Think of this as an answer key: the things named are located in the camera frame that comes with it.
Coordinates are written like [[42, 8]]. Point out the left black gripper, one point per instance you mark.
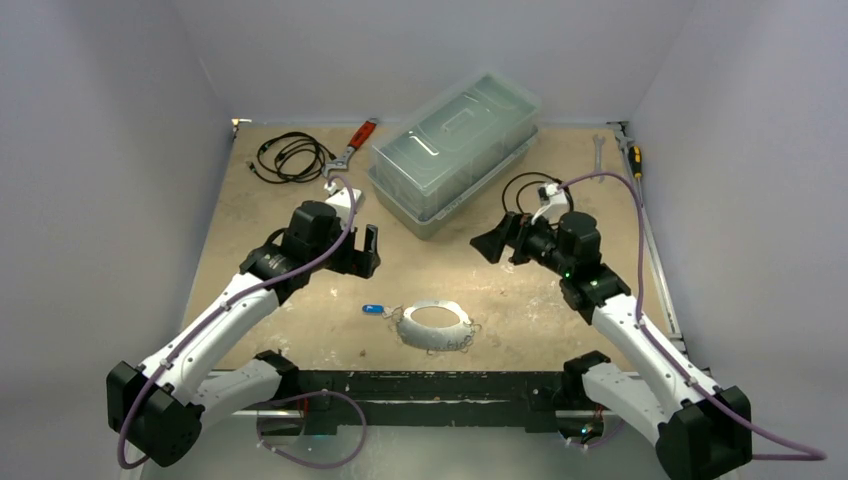
[[358, 262]]

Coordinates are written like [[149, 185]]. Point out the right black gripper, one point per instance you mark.
[[517, 238]]

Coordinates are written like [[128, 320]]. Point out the blue key tag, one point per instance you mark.
[[373, 309]]

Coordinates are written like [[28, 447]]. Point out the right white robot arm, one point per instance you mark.
[[687, 417]]

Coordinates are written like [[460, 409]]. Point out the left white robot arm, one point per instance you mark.
[[159, 407]]

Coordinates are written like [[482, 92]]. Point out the clear plastic storage box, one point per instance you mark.
[[450, 149]]

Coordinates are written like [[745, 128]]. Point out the silver open-end spanner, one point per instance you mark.
[[598, 141]]

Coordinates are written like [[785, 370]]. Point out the yellow black screwdriver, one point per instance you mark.
[[635, 161]]

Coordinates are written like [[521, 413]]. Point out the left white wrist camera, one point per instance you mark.
[[340, 199]]

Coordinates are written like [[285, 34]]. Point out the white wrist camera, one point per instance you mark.
[[553, 201], [340, 199]]

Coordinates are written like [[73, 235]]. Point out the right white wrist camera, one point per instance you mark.
[[553, 201]]

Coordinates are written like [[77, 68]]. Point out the red handled adjustable wrench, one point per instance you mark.
[[358, 139]]

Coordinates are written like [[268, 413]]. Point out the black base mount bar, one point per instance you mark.
[[535, 401]]

